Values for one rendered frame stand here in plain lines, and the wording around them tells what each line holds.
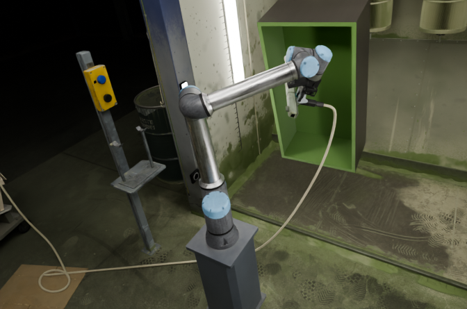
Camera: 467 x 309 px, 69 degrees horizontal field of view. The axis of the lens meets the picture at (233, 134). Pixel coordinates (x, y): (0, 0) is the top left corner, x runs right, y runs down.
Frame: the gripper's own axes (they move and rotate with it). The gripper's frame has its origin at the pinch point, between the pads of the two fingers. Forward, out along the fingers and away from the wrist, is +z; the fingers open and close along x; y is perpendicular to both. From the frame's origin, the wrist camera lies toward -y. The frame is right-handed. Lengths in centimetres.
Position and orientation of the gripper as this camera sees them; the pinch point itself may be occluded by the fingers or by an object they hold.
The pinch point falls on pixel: (295, 101)
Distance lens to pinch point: 197.3
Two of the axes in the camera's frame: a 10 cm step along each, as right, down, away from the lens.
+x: 0.1, -7.9, 6.1
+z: -1.9, 6.0, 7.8
